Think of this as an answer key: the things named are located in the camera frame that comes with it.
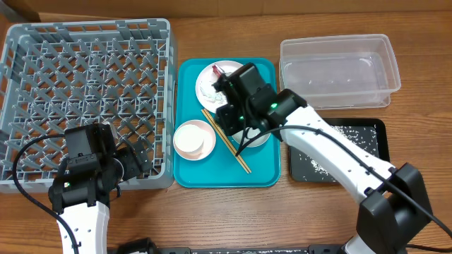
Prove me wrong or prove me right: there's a grey-green bowl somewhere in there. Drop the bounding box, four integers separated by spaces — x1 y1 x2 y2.
232 128 270 147

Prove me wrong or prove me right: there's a wooden chopstick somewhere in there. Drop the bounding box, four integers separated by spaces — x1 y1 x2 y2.
203 108 253 174
201 109 250 175

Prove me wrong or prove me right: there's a white paper cup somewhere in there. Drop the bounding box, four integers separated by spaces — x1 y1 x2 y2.
174 124 204 155

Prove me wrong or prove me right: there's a pink bowl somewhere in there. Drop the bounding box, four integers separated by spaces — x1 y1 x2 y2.
173 120 216 161

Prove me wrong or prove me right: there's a white rice pile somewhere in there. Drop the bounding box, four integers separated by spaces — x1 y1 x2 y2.
290 126 381 182

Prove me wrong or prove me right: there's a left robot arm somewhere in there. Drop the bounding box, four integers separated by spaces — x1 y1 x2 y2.
48 140 152 253

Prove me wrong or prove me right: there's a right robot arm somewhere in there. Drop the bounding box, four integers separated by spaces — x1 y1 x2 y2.
213 75 432 253

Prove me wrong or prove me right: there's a black waste tray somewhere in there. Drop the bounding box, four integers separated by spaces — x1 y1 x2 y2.
290 118 391 183

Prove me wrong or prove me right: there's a white round plate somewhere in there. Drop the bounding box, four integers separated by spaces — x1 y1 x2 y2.
195 60 242 113

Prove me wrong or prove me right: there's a crumpled white tissue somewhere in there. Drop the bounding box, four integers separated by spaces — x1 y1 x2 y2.
200 82 226 104

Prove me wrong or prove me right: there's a red snack wrapper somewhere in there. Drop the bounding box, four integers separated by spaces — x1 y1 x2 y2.
212 64 225 78

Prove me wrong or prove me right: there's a clear plastic bin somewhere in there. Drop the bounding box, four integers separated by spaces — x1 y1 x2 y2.
279 34 401 110

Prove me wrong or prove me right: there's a cardboard backdrop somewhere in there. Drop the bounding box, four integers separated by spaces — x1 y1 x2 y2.
0 0 452 23

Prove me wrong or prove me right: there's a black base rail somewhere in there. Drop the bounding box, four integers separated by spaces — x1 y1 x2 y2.
107 238 345 254

